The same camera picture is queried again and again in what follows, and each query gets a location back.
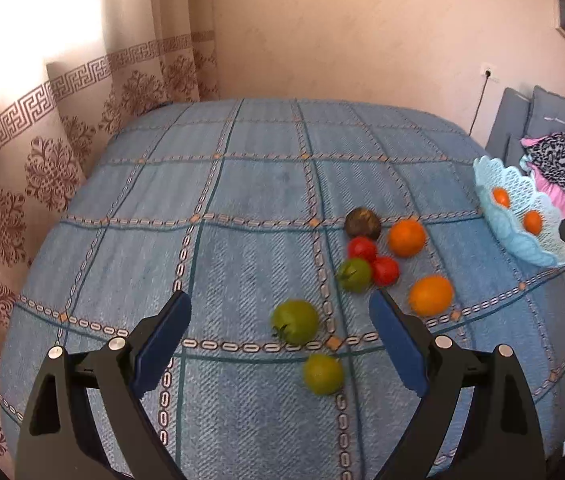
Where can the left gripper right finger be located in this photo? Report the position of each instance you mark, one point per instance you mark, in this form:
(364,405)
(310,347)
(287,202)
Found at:
(475,419)

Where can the white wall socket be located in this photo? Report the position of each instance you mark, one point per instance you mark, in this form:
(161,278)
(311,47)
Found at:
(489,71)

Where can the orange tangerine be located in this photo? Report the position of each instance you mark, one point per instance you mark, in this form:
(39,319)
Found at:
(532,222)
(500,196)

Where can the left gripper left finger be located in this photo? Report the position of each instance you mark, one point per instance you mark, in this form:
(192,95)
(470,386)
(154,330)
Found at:
(58,436)

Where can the dark brown round fruit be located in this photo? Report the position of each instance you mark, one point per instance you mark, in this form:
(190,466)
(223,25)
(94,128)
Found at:
(363,222)

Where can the large orange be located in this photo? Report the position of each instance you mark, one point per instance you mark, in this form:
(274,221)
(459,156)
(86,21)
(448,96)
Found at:
(406,238)
(431,295)

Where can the red tomato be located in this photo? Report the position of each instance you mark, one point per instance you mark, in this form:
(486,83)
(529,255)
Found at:
(385,271)
(362,247)

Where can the light blue lattice basket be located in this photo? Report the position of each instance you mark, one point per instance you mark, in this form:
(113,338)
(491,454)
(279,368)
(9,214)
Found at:
(547,249)

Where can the blue patterned bed cover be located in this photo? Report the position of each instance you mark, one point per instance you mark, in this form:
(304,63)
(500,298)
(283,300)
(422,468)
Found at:
(241,205)

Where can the large green tomato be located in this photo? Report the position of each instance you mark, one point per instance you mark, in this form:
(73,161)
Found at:
(295,322)

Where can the blue grey sofa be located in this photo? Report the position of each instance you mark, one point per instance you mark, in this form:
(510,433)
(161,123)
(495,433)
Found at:
(521,118)

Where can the beige patterned curtain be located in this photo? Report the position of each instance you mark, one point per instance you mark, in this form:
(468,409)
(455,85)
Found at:
(72,74)

